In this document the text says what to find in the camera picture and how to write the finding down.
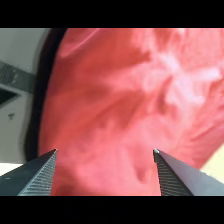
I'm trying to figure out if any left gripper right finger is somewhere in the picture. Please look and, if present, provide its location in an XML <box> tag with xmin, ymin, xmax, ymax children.
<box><xmin>152</xmin><ymin>148</ymin><xmax>224</xmax><ymax>197</ymax></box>

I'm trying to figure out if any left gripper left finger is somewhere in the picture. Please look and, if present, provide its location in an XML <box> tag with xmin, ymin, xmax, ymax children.
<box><xmin>0</xmin><ymin>148</ymin><xmax>58</xmax><ymax>197</ymax></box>

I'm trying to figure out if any red T-shirt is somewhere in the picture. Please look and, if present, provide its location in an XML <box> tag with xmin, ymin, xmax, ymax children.
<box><xmin>37</xmin><ymin>27</ymin><xmax>224</xmax><ymax>197</ymax></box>

